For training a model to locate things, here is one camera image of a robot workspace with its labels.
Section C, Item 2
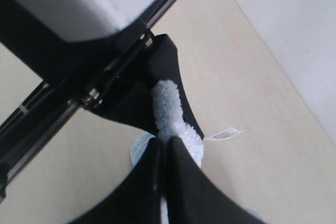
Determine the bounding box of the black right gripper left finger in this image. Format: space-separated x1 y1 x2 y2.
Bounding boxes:
72 138 163 223

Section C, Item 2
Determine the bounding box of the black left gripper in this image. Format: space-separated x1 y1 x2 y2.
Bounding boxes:
1 0 181 197

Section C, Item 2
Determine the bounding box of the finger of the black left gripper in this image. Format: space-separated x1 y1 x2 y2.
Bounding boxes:
85 81 158 132
148 34 205 140

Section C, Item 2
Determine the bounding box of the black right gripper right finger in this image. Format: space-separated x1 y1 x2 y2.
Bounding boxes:
165 137 263 224

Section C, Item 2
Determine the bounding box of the light blue fluffy towel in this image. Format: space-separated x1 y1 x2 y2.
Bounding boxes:
130 80 204 223

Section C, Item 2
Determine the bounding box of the white towel care label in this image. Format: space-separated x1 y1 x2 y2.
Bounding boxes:
205 127 244 141

